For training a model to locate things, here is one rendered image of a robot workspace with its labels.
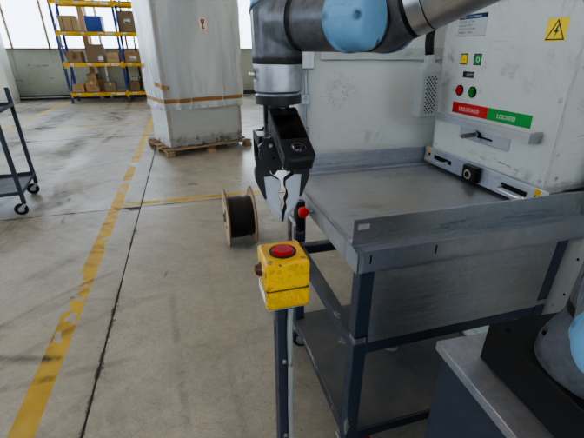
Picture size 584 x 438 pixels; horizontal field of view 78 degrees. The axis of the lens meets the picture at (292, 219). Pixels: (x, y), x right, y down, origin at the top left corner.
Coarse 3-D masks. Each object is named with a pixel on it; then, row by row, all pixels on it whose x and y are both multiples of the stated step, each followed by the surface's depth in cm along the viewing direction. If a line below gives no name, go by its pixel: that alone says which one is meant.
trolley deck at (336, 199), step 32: (320, 192) 114; (352, 192) 114; (384, 192) 114; (416, 192) 114; (448, 192) 114; (480, 192) 114; (320, 224) 103; (352, 224) 93; (544, 224) 92; (576, 224) 95; (352, 256) 83; (384, 256) 82; (416, 256) 85; (448, 256) 87
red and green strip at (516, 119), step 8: (456, 104) 122; (464, 104) 118; (472, 104) 115; (456, 112) 123; (464, 112) 119; (472, 112) 116; (480, 112) 113; (488, 112) 109; (496, 112) 107; (504, 112) 104; (512, 112) 101; (496, 120) 107; (504, 120) 104; (512, 120) 102; (520, 120) 99; (528, 120) 97; (528, 128) 97
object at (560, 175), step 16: (576, 80) 84; (576, 96) 86; (576, 112) 88; (576, 128) 90; (560, 144) 91; (576, 144) 92; (560, 160) 93; (576, 160) 95; (560, 176) 95; (576, 176) 97
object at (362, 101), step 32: (320, 64) 138; (352, 64) 139; (384, 64) 139; (416, 64) 139; (320, 96) 143; (352, 96) 144; (384, 96) 144; (320, 128) 149; (352, 128) 149; (384, 128) 149; (416, 128) 149
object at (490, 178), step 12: (432, 144) 141; (444, 156) 131; (456, 156) 125; (444, 168) 132; (456, 168) 126; (480, 180) 116; (492, 180) 111; (504, 180) 107; (516, 180) 103; (516, 192) 103; (552, 192) 94
